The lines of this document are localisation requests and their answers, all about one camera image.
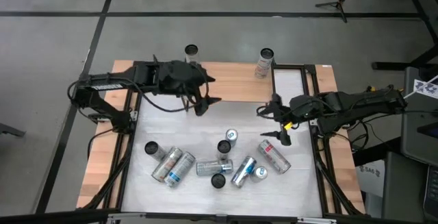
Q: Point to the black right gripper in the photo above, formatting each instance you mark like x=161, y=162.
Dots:
x=301, y=107

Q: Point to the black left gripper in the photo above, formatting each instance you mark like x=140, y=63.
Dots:
x=178, y=76

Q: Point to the Celsius can red print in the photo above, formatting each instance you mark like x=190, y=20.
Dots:
x=223, y=146
x=264, y=64
x=273, y=156

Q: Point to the Celsius can orange print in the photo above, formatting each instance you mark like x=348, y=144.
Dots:
x=166, y=165
x=152, y=148
x=191, y=50

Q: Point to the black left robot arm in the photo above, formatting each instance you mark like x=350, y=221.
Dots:
x=102, y=80

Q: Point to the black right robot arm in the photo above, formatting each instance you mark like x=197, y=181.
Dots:
x=359, y=100

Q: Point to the wooden shelf black legs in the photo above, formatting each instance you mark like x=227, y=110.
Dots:
x=239, y=83

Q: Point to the small silver can blue text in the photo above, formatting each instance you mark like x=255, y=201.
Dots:
x=260, y=173

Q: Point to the tall silver blue can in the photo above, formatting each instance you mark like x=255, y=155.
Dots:
x=243, y=171

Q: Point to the silver mounting plate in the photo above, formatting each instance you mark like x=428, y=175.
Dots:
x=133, y=115

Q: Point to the white labelled box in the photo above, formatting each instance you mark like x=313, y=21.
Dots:
x=371, y=174

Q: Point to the white table cover sheet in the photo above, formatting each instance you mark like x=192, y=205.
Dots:
x=205, y=200

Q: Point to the black tripod stand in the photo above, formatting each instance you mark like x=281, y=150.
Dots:
x=337, y=3

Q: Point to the grey equipment cabinet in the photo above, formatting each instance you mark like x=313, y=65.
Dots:
x=414, y=138

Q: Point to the dark grey box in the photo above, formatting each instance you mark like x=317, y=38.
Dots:
x=403, y=189

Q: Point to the white tag blue print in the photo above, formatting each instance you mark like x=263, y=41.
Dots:
x=426, y=88

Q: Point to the black screen device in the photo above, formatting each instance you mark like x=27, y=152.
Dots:
x=429, y=129

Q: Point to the black keypad device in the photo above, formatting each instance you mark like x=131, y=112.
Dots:
x=433, y=189

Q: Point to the grey furniture foot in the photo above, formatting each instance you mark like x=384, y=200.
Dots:
x=12, y=130

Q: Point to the black aluminium table frame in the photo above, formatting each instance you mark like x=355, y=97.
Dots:
x=318, y=183

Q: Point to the black desk leg frame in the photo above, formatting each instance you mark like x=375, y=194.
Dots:
x=393, y=65

